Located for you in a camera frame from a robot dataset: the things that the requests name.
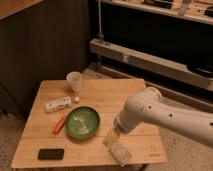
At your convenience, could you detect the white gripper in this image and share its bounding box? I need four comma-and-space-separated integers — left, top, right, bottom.
103, 113, 136, 147

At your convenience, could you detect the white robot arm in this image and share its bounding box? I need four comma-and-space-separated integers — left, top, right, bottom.
103, 87, 213, 148

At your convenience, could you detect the green ceramic bowl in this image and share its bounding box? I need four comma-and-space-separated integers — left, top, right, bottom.
65, 106, 100, 140

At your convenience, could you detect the wooden table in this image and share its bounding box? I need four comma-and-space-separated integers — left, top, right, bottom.
10, 78, 168, 170

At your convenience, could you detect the orange carrot toy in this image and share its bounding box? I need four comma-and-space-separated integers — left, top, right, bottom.
53, 115, 67, 134

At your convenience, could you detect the clear plastic cup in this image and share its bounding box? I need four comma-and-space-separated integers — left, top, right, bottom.
66, 71, 82, 93

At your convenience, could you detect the metal shelf rack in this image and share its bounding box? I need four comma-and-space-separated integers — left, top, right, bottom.
89, 0, 213, 112

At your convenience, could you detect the dark wooden cabinet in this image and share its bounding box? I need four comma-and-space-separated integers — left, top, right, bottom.
0, 0, 90, 119

